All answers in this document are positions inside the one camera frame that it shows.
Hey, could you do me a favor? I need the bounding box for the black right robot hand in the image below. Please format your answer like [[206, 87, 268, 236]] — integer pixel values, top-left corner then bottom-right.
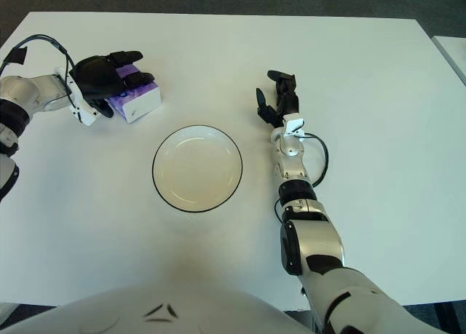
[[256, 70, 301, 128]]

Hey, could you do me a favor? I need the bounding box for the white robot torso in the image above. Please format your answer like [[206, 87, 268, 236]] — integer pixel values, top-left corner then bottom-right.
[[0, 279, 314, 334]]

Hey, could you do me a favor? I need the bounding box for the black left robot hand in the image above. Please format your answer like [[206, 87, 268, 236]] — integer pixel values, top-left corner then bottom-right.
[[68, 49, 156, 119]]

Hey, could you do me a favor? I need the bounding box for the white plate black rim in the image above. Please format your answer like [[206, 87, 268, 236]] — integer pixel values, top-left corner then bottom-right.
[[151, 124, 244, 214]]

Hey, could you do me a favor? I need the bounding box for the black table leg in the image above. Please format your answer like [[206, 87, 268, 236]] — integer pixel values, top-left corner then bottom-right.
[[435, 303, 457, 334]]

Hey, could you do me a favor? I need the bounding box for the right wrist white bracket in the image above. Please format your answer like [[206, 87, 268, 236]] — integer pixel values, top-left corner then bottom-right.
[[283, 112, 306, 138]]

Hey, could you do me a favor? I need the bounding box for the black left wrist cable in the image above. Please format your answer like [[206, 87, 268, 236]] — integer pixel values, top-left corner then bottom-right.
[[0, 34, 79, 111]]

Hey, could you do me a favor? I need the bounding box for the purple white tissue pack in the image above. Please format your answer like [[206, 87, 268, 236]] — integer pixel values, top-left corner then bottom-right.
[[107, 63, 162, 124]]

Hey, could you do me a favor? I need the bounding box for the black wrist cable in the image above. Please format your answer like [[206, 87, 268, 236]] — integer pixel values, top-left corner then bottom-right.
[[304, 132, 330, 185], [0, 34, 79, 111]]

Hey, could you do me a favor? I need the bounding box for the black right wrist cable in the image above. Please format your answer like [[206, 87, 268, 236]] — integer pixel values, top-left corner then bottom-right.
[[304, 132, 330, 185]]

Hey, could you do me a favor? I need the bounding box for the white side table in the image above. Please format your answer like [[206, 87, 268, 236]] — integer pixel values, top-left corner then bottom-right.
[[431, 35, 466, 87]]

